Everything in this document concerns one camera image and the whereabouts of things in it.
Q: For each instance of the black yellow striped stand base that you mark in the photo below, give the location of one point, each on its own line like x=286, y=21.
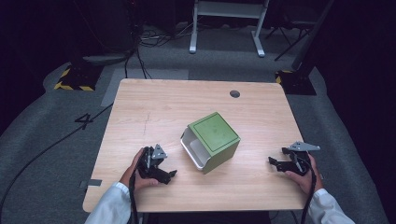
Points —
x=295, y=82
x=79, y=77

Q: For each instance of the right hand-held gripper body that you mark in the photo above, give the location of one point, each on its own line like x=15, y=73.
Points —
x=299, y=161

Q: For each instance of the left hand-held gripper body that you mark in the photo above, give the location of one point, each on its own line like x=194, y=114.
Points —
x=148, y=163

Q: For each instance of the person's left hand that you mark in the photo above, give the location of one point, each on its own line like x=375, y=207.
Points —
x=132, y=175

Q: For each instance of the grey slanted metal pole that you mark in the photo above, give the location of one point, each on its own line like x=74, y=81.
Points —
x=311, y=34

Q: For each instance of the grey tape strip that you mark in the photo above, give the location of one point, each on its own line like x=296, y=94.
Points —
x=93, y=183

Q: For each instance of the person's right hand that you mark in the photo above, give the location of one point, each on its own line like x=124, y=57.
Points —
x=306, y=182

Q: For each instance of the white metal desk frame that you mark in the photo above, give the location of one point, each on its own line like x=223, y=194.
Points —
x=229, y=11

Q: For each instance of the black tripod stand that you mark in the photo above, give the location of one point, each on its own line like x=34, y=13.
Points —
x=289, y=34

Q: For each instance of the green box with white drawer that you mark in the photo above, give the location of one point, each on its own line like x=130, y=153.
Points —
x=214, y=137

